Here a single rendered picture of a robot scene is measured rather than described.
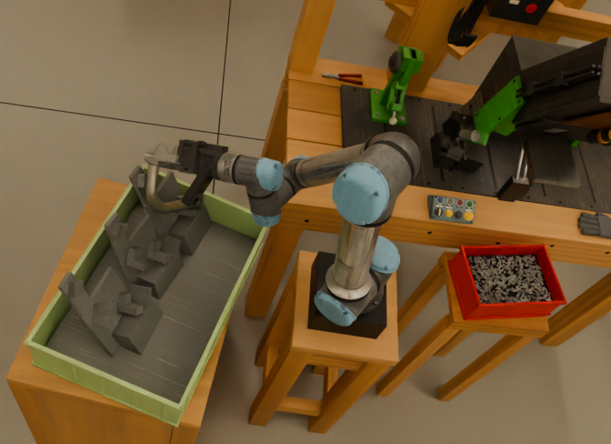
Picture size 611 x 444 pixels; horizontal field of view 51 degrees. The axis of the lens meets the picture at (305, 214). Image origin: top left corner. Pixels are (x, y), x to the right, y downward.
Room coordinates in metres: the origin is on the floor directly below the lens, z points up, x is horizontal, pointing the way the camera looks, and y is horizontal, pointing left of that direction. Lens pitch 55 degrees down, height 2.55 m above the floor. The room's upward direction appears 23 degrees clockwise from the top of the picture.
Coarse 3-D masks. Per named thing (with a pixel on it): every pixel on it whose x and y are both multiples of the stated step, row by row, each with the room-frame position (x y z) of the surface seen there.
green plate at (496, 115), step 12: (516, 84) 1.69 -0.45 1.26; (504, 96) 1.68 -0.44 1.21; (480, 108) 1.71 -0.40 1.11; (492, 108) 1.68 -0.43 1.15; (504, 108) 1.64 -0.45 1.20; (516, 108) 1.62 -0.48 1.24; (480, 120) 1.67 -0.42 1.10; (492, 120) 1.63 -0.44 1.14; (504, 120) 1.61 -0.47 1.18; (504, 132) 1.64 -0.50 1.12
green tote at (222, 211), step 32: (128, 192) 0.96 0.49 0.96; (224, 224) 1.06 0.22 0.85; (256, 224) 1.05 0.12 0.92; (96, 256) 0.77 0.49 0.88; (256, 256) 1.01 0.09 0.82; (224, 320) 0.75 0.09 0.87; (32, 352) 0.46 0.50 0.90; (96, 384) 0.46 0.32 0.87; (128, 384) 0.46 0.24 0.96; (192, 384) 0.52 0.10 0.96; (160, 416) 0.45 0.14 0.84
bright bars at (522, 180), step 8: (520, 152) 1.63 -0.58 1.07; (520, 160) 1.61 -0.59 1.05; (512, 176) 1.57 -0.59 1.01; (512, 184) 1.55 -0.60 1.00; (520, 184) 1.56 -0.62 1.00; (528, 184) 1.57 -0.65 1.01; (504, 192) 1.55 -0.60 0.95; (512, 192) 1.56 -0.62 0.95; (520, 192) 1.56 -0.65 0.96; (504, 200) 1.55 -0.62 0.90; (512, 200) 1.56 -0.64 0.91
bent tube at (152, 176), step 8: (152, 168) 0.93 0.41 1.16; (152, 176) 0.92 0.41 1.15; (152, 184) 0.90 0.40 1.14; (152, 192) 0.89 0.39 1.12; (152, 200) 0.88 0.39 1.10; (160, 200) 0.90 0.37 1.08; (176, 200) 0.97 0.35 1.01; (160, 208) 0.89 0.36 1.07; (168, 208) 0.91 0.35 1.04; (176, 208) 0.94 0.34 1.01; (184, 208) 0.97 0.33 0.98
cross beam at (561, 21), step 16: (384, 0) 1.93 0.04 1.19; (400, 0) 1.95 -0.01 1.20; (416, 0) 1.97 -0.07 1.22; (480, 16) 2.05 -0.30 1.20; (544, 16) 2.12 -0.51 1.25; (560, 16) 2.13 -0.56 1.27; (576, 16) 2.16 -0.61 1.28; (592, 16) 2.20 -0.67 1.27; (608, 16) 2.24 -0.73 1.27; (544, 32) 2.13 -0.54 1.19; (560, 32) 2.15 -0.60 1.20; (576, 32) 2.16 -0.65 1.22; (592, 32) 2.18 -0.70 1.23; (608, 32) 2.20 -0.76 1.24
